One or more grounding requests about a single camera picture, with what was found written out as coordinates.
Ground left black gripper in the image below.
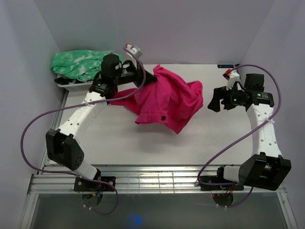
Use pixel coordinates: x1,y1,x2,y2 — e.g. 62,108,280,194
112,59,156,88

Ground pink trousers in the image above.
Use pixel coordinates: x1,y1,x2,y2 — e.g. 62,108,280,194
110,65,203,134

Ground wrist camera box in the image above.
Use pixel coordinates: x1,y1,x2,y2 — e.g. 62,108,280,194
223,69,241,90
126,43,143,58

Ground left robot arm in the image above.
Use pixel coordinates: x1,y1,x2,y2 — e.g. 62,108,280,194
46,54,157,191

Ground white plastic basket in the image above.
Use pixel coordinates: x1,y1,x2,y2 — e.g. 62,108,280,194
54,77,93,92

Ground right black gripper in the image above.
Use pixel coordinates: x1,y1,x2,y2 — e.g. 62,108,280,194
207,83,244,112

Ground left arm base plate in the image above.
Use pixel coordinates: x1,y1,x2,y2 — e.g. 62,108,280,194
73,176,116,192

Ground blue table label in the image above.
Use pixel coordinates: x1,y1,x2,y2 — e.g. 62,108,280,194
217,64,234,69

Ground green white patterned garment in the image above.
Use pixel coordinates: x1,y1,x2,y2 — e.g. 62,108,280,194
51,50,114,82

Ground aluminium front rail frame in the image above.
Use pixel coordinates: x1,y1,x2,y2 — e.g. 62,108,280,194
31,105,300,229

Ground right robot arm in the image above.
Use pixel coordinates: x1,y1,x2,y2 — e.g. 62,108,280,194
208,70,291,191

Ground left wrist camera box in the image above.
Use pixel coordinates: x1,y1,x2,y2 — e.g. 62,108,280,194
126,43,143,58

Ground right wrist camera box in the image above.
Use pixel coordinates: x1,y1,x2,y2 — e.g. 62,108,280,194
223,69,241,90

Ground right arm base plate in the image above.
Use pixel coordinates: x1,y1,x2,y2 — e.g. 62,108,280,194
194,176,244,191

